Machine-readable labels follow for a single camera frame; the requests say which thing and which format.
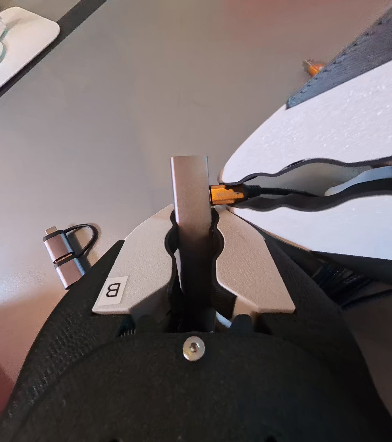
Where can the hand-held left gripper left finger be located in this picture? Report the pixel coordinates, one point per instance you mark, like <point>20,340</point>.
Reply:
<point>140,259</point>

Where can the grey usb hub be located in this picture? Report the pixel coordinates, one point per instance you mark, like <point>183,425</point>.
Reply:
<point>190,193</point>

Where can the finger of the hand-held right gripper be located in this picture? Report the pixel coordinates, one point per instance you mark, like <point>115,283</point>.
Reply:
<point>354,231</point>
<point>337,121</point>

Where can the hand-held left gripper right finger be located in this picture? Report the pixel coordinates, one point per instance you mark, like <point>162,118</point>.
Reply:
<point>251,272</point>

